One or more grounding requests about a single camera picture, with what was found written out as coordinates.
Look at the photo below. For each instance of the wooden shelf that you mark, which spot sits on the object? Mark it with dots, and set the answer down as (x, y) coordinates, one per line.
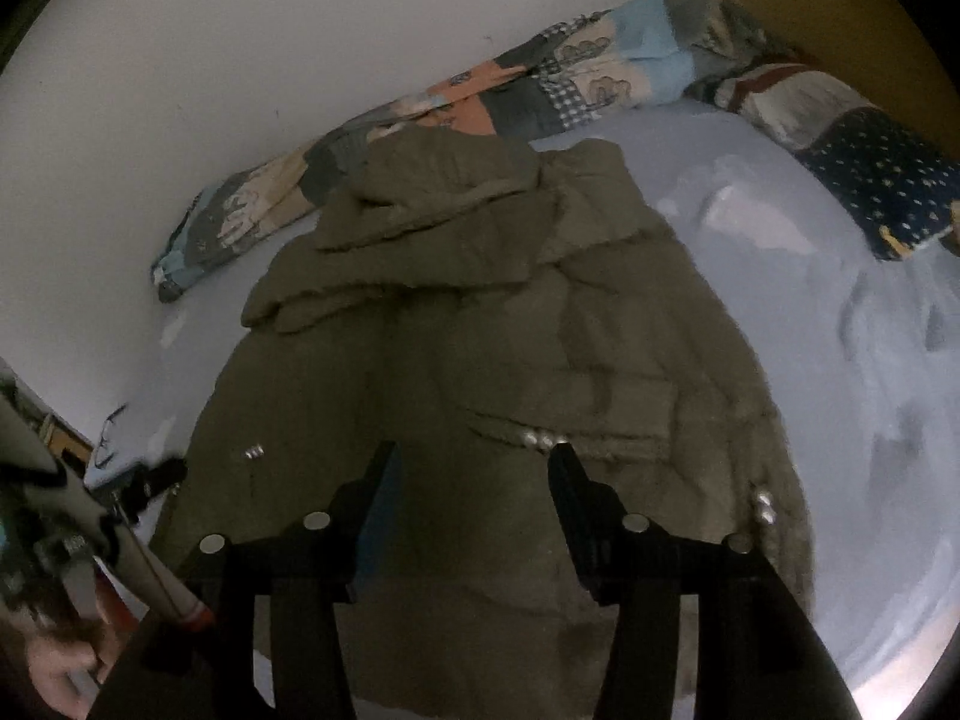
(71, 450)

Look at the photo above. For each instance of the brown headboard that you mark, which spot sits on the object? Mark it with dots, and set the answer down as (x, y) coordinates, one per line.
(847, 22)

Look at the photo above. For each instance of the patterned pillow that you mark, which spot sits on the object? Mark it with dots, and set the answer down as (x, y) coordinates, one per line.
(885, 172)

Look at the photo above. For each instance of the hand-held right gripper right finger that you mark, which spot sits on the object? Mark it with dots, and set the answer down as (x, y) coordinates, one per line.
(574, 525)

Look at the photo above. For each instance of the person's left hand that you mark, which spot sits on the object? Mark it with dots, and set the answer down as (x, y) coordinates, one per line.
(60, 679)

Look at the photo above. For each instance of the patchwork quilt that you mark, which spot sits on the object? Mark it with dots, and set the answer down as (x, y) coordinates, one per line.
(585, 75)

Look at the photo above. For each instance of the bed with light blue sheet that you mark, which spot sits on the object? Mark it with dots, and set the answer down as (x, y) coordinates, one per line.
(825, 315)

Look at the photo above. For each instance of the black eyeglasses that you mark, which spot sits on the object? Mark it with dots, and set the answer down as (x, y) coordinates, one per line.
(101, 439)

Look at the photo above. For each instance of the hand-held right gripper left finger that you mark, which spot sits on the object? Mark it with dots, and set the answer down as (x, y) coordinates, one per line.
(379, 532)

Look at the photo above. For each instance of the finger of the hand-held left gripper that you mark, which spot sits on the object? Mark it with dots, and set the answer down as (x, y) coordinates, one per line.
(154, 478)

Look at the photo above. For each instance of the olive puffer jacket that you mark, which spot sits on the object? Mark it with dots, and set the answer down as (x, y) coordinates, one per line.
(487, 315)

